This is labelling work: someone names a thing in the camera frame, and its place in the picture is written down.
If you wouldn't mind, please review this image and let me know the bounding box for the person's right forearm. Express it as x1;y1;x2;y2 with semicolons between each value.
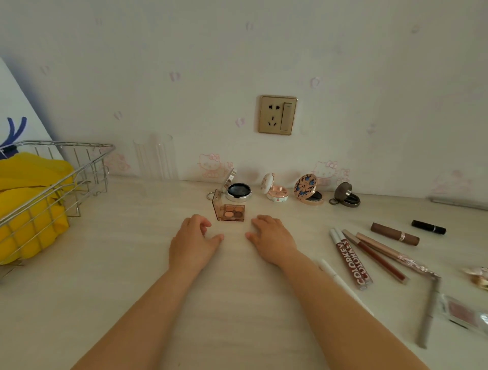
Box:
280;251;430;370

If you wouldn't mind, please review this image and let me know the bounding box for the silver round cushion compact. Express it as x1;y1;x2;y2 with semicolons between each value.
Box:
206;167;253;203

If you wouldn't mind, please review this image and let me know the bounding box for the person's right hand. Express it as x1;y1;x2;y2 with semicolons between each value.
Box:
245;214;302;269

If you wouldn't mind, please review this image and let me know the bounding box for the pink blue patterned compact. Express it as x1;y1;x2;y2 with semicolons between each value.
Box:
293;173;325;206

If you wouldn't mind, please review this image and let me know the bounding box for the light wooden table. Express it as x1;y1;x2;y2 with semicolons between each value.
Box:
0;175;488;370

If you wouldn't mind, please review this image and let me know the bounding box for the grey pen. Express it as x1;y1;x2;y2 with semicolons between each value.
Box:
430;196;488;211

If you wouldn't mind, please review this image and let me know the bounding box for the person's left hand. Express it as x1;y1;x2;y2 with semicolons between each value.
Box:
169;214;225;277

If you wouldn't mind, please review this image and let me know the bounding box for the clear acrylic organizer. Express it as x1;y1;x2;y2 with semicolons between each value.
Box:
132;133;179;182

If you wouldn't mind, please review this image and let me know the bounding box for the grey slim eyeliner pencil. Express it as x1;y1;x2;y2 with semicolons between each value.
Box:
415;277;442;350

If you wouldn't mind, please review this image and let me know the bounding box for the brown Colorkey lip gloss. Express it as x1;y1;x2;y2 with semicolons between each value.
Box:
342;229;409;285

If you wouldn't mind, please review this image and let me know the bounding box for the pink single eyeshadow pan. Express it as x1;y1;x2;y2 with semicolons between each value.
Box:
436;293;488;336

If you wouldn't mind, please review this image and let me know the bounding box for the white concealer tube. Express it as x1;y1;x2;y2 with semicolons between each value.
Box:
318;259;374;317

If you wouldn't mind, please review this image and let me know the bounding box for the white paper bag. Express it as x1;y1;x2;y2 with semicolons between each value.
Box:
0;57;64;161

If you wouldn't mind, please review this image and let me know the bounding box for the ornate rose gold lip tube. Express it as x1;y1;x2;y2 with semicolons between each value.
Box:
355;232;441;279

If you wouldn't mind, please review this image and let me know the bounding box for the metal wire basket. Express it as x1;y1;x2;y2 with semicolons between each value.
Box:
0;140;116;267

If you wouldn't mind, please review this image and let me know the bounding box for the brown lipstick tube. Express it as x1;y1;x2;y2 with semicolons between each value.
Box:
370;222;420;246

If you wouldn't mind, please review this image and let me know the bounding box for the gold wall socket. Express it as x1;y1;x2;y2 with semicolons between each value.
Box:
258;94;298;136

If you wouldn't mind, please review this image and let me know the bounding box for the small dark round compact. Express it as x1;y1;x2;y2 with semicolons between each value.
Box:
328;181;361;208

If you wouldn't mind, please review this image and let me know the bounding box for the yellow plastic bag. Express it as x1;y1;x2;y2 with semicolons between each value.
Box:
0;152;77;266

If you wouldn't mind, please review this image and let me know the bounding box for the person's left forearm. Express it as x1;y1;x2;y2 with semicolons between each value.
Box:
70;265;203;370

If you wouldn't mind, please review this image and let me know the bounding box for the white floral round compact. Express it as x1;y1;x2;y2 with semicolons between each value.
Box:
260;172;289;203

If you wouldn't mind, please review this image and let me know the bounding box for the black lipstick tube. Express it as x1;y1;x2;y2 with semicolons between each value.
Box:
411;219;447;235

